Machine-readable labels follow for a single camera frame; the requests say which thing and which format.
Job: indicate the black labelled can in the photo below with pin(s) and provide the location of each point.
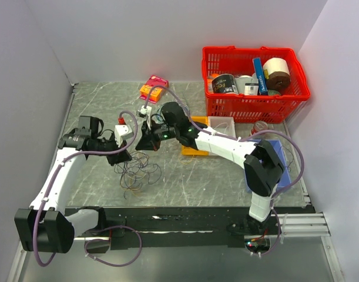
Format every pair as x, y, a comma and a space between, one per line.
224, 84

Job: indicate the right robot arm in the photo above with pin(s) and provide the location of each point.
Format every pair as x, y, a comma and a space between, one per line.
262, 166

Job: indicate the pink orange small box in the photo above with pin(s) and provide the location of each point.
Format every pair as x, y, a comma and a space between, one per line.
152, 90

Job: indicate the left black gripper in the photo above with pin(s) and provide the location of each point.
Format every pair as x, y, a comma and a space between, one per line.
119, 158

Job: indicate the aluminium rail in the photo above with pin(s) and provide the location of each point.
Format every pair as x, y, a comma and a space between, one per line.
305, 224

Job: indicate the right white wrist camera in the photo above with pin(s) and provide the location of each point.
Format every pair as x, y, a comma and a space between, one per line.
146, 112

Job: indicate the white labelled container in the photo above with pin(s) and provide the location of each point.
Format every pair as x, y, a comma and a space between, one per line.
247, 85

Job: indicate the white plastic bin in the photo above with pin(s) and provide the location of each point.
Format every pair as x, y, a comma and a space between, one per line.
224, 125

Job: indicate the red soda can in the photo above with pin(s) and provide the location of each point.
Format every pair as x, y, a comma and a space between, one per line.
258, 127

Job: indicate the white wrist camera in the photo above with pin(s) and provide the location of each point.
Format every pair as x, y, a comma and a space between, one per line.
146, 112
122, 133

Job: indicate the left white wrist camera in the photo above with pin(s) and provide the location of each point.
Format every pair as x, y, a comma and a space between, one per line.
122, 133

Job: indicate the blue tall box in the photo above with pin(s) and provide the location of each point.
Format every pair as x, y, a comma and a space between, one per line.
258, 69

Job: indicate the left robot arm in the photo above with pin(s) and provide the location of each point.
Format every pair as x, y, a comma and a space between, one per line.
74, 148

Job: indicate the white paper roll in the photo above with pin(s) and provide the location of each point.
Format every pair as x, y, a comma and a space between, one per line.
274, 65

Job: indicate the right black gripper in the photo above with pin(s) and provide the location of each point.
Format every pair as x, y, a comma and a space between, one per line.
148, 141

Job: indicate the blue plastic tray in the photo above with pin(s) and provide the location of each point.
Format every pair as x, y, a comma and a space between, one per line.
286, 158

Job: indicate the red plastic shopping basket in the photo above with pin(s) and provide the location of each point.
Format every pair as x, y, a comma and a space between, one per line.
285, 92

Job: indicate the yellow plastic bin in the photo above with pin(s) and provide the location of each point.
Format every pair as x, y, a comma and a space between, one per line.
188, 151

